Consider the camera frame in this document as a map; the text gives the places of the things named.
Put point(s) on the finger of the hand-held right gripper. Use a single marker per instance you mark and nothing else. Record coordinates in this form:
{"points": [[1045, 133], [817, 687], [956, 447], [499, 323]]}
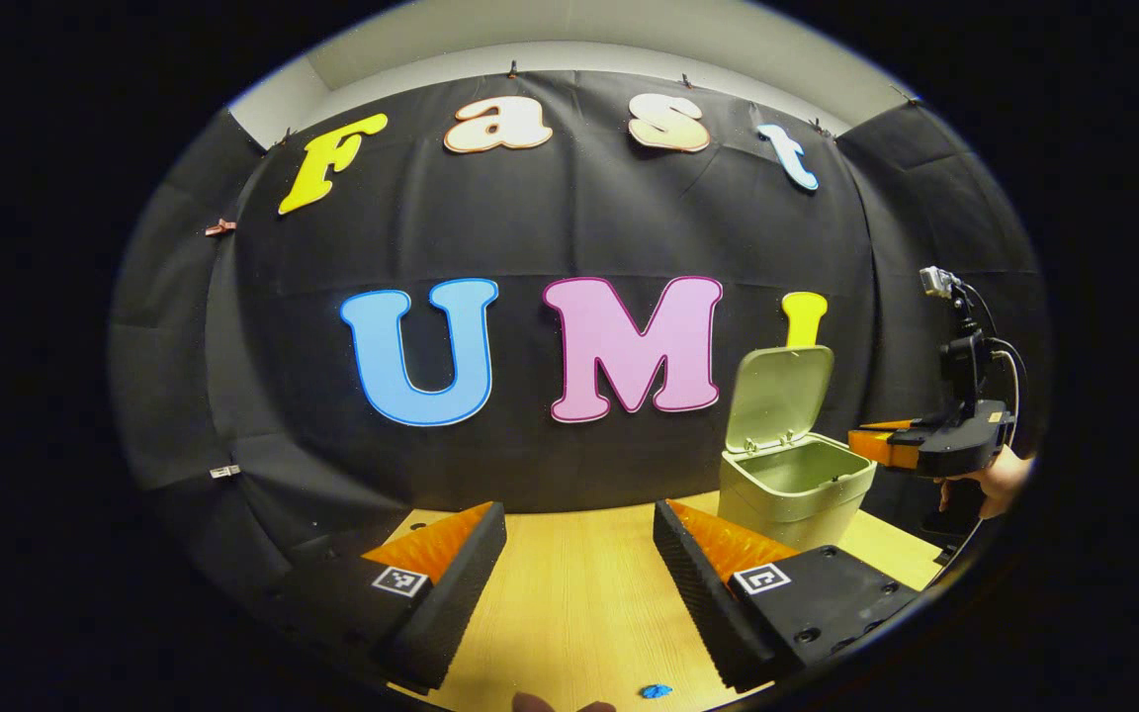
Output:
{"points": [[881, 450], [891, 424]]}

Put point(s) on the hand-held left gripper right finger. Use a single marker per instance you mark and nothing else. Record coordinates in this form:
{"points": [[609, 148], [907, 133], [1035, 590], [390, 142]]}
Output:
{"points": [[698, 603]]}

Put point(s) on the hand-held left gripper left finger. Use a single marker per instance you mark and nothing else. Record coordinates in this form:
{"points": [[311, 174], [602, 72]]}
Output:
{"points": [[451, 603]]}

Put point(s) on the blue paper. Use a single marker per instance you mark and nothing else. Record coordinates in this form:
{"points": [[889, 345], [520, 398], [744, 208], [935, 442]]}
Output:
{"points": [[656, 691]]}

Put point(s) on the pale green desktop garbage bin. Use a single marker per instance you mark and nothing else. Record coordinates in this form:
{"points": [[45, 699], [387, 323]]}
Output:
{"points": [[787, 514]]}

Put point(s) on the wooden desktop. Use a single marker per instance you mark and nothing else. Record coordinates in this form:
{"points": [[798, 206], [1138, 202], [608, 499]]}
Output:
{"points": [[579, 593]]}

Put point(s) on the white cloth clip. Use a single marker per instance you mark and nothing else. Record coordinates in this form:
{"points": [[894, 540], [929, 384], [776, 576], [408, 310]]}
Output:
{"points": [[224, 472]]}

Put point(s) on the black backdrop cloth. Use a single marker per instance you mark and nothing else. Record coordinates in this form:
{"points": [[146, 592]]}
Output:
{"points": [[579, 218]]}

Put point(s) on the red cloth clip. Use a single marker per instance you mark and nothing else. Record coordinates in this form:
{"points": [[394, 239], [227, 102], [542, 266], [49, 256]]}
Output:
{"points": [[219, 227]]}

